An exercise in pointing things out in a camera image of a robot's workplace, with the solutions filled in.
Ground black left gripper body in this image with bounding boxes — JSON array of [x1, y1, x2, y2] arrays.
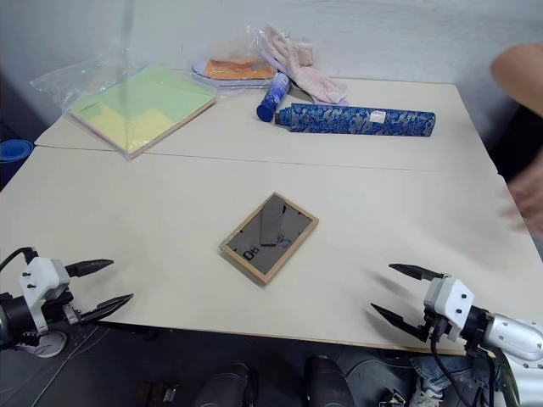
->
[[42, 287, 84, 327]]

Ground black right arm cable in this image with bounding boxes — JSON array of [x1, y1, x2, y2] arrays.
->
[[429, 320, 501, 407]]

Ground orange cloth in plastic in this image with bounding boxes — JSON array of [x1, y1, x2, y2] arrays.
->
[[204, 25, 277, 82]]

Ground pink gloves in plastic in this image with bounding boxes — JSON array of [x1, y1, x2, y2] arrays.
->
[[253, 24, 350, 106]]

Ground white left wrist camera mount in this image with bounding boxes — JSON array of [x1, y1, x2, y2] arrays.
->
[[18, 255, 71, 334]]

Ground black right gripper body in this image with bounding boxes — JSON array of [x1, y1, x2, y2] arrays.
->
[[417, 308, 451, 343]]

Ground wooden picture frame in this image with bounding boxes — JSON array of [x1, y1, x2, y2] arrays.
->
[[218, 191, 320, 287]]

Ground lavender plate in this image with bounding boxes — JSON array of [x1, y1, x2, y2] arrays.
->
[[190, 59, 277, 91]]

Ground blue spray can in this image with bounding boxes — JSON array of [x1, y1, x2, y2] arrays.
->
[[255, 72, 292, 124]]

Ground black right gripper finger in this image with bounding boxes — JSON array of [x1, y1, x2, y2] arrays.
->
[[369, 302, 430, 343], [388, 263, 447, 282]]

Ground blue patterned folded umbrella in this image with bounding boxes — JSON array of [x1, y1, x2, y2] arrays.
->
[[274, 102, 437, 139]]

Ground person's bare hand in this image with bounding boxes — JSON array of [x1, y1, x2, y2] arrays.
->
[[498, 155, 543, 235]]

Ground person's jeans and shoe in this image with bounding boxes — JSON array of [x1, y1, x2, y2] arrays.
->
[[408, 354, 504, 407]]

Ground green yellow paper pad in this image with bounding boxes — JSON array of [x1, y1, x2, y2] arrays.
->
[[68, 63, 218, 161]]

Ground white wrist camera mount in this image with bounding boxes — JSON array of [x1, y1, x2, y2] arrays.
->
[[18, 255, 71, 334], [423, 276, 475, 343]]

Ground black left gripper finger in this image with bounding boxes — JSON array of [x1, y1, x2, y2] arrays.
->
[[63, 259, 115, 279], [78, 293, 135, 326]]

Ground white round floor base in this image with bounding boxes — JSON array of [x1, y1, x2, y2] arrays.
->
[[15, 329, 70, 358]]

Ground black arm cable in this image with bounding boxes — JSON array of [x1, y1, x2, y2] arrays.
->
[[0, 246, 40, 273], [429, 320, 501, 407]]

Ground dark rounded shape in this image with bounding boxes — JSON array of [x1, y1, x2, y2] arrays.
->
[[193, 362, 260, 407], [302, 354, 355, 407]]

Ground clear plastic bag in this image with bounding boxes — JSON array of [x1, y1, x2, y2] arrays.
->
[[29, 53, 220, 162]]

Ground blue round container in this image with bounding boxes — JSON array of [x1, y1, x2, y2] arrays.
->
[[0, 139, 35, 180]]

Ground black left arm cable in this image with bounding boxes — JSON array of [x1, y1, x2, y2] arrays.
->
[[0, 246, 40, 273]]

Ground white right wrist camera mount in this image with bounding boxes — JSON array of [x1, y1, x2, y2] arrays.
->
[[423, 276, 475, 343]]

